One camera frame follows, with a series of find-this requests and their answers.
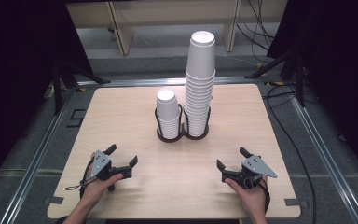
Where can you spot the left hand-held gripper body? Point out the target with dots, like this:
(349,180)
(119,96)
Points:
(101,161)

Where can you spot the person's left hand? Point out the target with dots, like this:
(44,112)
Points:
(94,188)

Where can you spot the short stack of white cups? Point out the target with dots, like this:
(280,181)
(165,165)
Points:
(167,105)

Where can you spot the person's right hand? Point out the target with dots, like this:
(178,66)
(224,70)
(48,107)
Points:
(254,199)

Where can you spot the black tripod stand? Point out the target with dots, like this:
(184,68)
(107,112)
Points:
(299,81)
(57,90)

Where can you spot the person's dark clothing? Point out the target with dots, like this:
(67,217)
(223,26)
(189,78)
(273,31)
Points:
(61,220)

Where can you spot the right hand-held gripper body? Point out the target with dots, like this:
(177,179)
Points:
(256,166)

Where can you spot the grey tape patch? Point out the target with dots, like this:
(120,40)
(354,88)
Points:
(55,200)
(293,202)

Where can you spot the light wooden bench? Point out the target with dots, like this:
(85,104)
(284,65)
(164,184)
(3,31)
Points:
(122,37)

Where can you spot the tall stack of white cups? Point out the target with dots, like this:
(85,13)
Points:
(198,105)

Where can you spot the black curtain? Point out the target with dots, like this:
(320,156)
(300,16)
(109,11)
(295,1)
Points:
(12,62)
(348,62)

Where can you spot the metal floor rail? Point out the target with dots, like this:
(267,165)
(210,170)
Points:
(329,161)
(155,82)
(35,161)

